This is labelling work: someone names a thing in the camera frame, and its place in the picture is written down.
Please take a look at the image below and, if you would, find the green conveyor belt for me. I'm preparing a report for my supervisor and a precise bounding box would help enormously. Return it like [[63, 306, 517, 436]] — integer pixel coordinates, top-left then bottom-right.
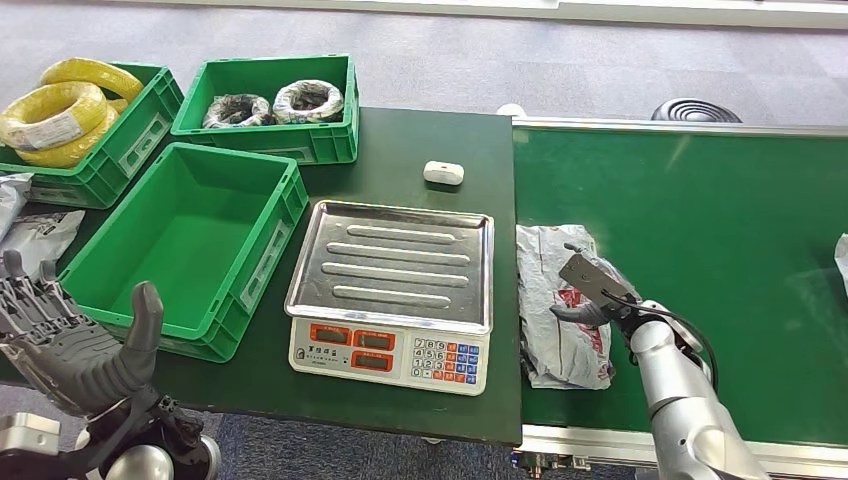
[[511, 117, 848, 478]]

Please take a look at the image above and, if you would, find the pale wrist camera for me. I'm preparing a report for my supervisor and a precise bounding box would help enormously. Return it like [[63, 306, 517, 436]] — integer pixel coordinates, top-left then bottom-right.
[[0, 412, 87, 480], [558, 251, 635, 311]]

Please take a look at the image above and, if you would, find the empty green plastic crate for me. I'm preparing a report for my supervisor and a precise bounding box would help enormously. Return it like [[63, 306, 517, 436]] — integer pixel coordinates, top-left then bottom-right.
[[58, 141, 310, 364]]

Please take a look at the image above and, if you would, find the small grey mailer bag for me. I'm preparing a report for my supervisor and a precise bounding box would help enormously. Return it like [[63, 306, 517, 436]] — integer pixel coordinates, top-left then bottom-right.
[[0, 172, 34, 243]]

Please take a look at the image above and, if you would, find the green crate with black coils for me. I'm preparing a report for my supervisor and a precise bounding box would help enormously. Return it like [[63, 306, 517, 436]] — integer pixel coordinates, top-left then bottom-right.
[[170, 54, 360, 166]]

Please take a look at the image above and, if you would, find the black ribbed round object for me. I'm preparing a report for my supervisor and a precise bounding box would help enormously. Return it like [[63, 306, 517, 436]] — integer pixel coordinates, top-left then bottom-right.
[[651, 99, 743, 125]]

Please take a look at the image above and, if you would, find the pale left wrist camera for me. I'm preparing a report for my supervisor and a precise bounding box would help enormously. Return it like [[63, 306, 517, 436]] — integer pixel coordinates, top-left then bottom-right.
[[0, 412, 87, 480]]

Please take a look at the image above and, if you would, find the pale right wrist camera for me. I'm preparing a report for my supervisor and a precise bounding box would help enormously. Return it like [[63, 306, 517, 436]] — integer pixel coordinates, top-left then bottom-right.
[[558, 251, 635, 311]]

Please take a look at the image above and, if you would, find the yellow wire coil with label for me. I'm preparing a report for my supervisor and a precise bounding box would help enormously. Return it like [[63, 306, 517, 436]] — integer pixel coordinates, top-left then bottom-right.
[[0, 81, 109, 152]]

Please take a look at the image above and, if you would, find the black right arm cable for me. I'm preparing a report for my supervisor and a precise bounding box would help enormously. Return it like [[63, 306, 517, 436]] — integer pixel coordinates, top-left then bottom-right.
[[599, 290, 720, 393]]

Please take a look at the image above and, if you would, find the small white plastic device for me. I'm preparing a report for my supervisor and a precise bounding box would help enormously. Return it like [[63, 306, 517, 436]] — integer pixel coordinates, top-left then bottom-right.
[[422, 160, 466, 187]]

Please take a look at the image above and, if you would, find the grey mailer bag black print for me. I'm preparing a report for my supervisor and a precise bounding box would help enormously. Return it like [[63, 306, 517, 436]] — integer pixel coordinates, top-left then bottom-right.
[[0, 209, 86, 280]]

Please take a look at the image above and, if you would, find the green crate with yellow coils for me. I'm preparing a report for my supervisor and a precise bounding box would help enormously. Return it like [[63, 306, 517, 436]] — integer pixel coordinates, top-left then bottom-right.
[[0, 62, 185, 211]]

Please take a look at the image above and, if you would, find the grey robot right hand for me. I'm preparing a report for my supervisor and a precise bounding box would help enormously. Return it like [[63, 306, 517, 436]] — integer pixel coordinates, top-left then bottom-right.
[[549, 296, 641, 329]]

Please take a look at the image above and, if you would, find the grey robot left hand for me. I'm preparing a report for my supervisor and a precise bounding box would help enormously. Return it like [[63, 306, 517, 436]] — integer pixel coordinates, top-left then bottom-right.
[[0, 250, 165, 419]]

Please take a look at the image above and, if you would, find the electronic scale with steel tray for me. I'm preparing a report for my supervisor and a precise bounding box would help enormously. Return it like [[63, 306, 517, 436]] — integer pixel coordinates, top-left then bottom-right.
[[284, 200, 496, 397]]

